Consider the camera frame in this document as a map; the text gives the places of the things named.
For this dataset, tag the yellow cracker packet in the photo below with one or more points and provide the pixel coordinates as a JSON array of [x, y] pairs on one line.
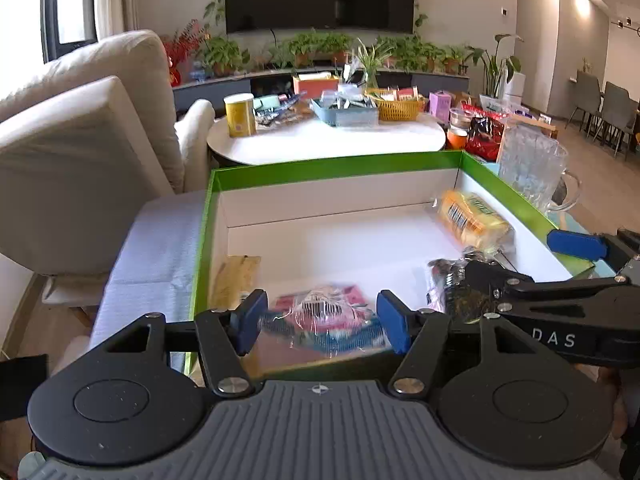
[[470, 217]]

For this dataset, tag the grey-blue table cloth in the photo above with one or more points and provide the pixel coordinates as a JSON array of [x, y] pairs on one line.
[[150, 245]]

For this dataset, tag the black pendant lamp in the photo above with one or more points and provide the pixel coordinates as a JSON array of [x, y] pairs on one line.
[[627, 24]]

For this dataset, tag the white round table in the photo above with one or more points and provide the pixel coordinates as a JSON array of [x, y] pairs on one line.
[[340, 142]]

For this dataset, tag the spider plant in vase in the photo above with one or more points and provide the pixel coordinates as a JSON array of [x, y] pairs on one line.
[[370, 62]]

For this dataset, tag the beige snack packet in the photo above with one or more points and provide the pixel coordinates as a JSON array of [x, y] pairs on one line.
[[232, 280]]

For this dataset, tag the grey dining chair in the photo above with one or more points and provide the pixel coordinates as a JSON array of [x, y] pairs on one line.
[[616, 105], [586, 92]]

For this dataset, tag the clear plastic tub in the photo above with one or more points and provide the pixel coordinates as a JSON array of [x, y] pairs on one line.
[[460, 119]]

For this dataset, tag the red snack bag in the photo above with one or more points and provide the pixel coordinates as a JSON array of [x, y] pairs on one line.
[[482, 142]]

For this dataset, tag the beige sofa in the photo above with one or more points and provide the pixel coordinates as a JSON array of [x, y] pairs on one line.
[[125, 55]]

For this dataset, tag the purple box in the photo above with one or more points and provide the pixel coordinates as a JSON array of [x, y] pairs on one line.
[[441, 106]]

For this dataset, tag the green cardboard box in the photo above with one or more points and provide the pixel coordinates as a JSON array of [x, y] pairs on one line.
[[325, 240]]

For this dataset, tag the large-leaf floor plant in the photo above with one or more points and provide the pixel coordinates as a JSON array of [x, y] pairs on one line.
[[497, 67]]

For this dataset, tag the orange cup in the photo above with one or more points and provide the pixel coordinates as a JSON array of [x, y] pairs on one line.
[[456, 139]]

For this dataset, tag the dark television console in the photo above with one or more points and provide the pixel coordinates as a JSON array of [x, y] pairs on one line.
[[210, 91]]

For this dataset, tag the window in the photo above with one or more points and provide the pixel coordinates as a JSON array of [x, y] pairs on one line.
[[75, 5]]

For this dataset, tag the colourful clear-wrapped snack packet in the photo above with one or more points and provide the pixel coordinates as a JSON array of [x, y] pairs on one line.
[[330, 320]]

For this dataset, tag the dark blue snack packets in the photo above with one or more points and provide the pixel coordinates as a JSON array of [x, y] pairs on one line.
[[272, 114]]

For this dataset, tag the yellow can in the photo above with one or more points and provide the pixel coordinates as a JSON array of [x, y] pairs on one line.
[[240, 117]]

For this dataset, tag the glass pitcher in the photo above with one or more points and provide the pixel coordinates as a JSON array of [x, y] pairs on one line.
[[530, 160]]

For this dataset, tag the orange box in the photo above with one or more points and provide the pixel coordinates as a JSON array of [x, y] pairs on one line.
[[312, 85]]

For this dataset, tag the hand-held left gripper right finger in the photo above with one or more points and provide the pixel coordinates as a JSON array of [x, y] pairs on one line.
[[392, 327]]

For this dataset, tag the red flower plant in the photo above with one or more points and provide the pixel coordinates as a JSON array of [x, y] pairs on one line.
[[182, 45]]

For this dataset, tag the row of potted plants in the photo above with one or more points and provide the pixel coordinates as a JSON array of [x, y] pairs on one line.
[[310, 47]]

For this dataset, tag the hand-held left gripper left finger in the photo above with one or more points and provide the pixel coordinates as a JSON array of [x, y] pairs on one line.
[[252, 321]]

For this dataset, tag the yellow wicker basket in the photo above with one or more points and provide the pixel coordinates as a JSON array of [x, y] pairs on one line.
[[397, 110]]

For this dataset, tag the dark clear-wrapped snack packet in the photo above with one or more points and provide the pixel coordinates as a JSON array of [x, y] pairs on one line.
[[452, 287]]

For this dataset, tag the beige sofa cushion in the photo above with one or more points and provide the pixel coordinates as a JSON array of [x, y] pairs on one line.
[[75, 170]]

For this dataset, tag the blue plastic basket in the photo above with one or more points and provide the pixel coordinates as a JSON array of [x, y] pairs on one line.
[[345, 117]]

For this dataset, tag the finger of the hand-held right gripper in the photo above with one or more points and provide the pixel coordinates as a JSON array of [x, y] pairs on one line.
[[492, 277], [575, 245]]

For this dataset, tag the dark cloth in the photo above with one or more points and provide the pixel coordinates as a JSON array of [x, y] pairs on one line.
[[22, 387]]

